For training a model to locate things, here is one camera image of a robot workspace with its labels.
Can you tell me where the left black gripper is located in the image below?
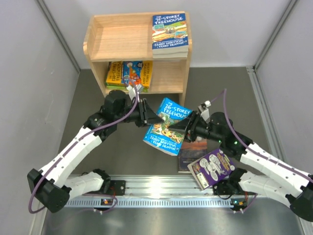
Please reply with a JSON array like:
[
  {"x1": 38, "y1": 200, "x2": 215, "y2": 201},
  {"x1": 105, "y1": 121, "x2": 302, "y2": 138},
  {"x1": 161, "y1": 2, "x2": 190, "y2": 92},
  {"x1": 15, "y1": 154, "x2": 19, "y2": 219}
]
[{"x1": 115, "y1": 98, "x2": 164, "y2": 127}]

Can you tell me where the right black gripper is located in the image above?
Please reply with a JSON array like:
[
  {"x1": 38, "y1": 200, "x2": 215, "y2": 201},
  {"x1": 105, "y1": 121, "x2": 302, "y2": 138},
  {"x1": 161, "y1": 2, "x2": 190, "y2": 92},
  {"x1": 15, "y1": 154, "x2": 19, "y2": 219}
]
[{"x1": 168, "y1": 110, "x2": 224, "y2": 143}]

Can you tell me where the blue 26-Storey Treehouse book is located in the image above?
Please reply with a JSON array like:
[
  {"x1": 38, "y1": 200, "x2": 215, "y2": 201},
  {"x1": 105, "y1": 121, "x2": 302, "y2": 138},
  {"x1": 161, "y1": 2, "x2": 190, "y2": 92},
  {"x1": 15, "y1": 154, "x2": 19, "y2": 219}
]
[{"x1": 143, "y1": 98, "x2": 192, "y2": 156}]

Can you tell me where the yellow 130-Storey Treehouse book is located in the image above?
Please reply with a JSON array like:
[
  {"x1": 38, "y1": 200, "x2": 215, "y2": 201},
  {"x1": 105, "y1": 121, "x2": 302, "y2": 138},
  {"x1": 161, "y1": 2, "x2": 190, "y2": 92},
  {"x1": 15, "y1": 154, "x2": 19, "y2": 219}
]
[{"x1": 105, "y1": 61, "x2": 153, "y2": 90}]

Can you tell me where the lime green 65-Storey Treehouse book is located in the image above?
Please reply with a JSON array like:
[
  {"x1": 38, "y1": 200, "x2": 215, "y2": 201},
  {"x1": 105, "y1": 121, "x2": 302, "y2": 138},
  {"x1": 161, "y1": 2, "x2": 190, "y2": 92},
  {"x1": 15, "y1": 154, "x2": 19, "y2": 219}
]
[{"x1": 106, "y1": 85, "x2": 149, "y2": 93}]

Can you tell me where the blue 91-Storey Treehouse book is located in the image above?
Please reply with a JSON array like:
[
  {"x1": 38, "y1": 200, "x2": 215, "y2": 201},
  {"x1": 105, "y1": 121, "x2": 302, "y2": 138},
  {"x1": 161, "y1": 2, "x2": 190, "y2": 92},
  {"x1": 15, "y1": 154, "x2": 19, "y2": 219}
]
[{"x1": 152, "y1": 13, "x2": 189, "y2": 54}]

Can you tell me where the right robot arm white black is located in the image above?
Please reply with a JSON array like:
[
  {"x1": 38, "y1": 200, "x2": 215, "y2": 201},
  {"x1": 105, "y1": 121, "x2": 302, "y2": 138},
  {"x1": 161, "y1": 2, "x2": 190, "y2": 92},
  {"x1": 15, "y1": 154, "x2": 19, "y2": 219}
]
[{"x1": 169, "y1": 111, "x2": 313, "y2": 222}]

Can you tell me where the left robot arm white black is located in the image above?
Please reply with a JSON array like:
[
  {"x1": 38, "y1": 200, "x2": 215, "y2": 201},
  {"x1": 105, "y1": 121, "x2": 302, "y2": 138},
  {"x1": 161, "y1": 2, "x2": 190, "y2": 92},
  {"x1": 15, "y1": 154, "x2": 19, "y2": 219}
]
[{"x1": 27, "y1": 89, "x2": 163, "y2": 213}]

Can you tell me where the dark sunset cover book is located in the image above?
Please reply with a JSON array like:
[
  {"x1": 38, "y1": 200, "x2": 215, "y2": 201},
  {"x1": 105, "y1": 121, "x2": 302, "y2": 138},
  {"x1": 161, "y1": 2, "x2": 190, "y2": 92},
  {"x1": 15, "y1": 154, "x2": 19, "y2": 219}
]
[{"x1": 178, "y1": 139, "x2": 208, "y2": 173}]

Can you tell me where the purple Treehouse book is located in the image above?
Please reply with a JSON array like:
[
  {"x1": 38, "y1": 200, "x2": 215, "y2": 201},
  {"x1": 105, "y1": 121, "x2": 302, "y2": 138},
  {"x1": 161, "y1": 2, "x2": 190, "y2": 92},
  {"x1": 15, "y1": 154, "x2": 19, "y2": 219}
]
[{"x1": 187, "y1": 148, "x2": 236, "y2": 191}]

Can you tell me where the wooden two-tier bookshelf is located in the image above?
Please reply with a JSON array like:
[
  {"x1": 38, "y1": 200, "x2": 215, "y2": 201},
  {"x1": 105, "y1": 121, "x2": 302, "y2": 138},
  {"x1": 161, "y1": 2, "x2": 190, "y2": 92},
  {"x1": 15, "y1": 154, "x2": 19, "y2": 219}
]
[{"x1": 83, "y1": 12, "x2": 192, "y2": 105}]

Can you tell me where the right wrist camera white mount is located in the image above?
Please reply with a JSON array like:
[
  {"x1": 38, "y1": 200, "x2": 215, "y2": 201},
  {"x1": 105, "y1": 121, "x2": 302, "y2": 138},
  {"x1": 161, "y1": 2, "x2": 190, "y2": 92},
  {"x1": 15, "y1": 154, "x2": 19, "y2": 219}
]
[{"x1": 198, "y1": 100, "x2": 211, "y2": 123}]

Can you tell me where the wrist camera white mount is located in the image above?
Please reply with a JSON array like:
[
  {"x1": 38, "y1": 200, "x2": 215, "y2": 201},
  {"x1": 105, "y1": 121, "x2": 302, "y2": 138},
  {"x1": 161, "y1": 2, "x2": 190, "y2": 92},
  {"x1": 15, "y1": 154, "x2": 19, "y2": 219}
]
[
  {"x1": 126, "y1": 84, "x2": 144, "y2": 100},
  {"x1": 198, "y1": 100, "x2": 211, "y2": 123}
]

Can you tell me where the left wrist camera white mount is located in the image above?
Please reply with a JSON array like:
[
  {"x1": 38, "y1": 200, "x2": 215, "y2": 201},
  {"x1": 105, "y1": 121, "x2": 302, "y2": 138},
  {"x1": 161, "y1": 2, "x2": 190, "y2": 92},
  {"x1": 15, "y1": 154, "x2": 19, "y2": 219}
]
[{"x1": 126, "y1": 84, "x2": 144, "y2": 100}]

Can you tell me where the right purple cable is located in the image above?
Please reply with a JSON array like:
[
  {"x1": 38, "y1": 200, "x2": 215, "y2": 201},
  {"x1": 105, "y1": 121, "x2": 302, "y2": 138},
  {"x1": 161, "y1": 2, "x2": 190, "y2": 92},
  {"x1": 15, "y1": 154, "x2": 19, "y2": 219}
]
[{"x1": 210, "y1": 88, "x2": 313, "y2": 213}]

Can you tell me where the purple cable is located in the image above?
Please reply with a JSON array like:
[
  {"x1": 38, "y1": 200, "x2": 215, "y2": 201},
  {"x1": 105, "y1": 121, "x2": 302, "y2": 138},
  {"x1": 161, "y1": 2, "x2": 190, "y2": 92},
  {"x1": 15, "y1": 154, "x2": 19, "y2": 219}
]
[
  {"x1": 210, "y1": 88, "x2": 313, "y2": 213},
  {"x1": 28, "y1": 84, "x2": 141, "y2": 213}
]

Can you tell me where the aluminium mounting rail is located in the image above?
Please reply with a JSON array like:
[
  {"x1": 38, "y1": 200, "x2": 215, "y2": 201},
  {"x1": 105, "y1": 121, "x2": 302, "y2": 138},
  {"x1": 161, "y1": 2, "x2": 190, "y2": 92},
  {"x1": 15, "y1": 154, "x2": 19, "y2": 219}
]
[{"x1": 66, "y1": 174, "x2": 298, "y2": 199}]

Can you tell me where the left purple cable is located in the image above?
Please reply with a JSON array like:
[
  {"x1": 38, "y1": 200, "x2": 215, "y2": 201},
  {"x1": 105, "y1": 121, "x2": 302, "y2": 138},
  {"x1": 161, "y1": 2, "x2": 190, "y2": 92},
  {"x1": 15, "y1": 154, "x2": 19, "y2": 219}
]
[{"x1": 28, "y1": 84, "x2": 141, "y2": 213}]

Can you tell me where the slotted grey cable duct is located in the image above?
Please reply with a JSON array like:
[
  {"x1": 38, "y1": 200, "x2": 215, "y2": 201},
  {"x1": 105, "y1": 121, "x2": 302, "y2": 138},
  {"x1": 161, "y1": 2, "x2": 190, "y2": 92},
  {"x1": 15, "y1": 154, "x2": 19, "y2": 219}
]
[{"x1": 66, "y1": 197, "x2": 247, "y2": 209}]

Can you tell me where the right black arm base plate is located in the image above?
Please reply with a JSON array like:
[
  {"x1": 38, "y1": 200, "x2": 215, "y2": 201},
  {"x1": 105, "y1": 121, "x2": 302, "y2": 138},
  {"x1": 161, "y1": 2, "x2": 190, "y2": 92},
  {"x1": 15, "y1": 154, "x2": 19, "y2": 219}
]
[{"x1": 212, "y1": 180, "x2": 245, "y2": 199}]

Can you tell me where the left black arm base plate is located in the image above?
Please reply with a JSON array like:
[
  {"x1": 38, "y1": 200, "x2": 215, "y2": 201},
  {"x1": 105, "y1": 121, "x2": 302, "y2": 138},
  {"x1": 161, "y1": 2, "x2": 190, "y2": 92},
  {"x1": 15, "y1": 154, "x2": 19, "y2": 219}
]
[{"x1": 103, "y1": 180, "x2": 126, "y2": 196}]

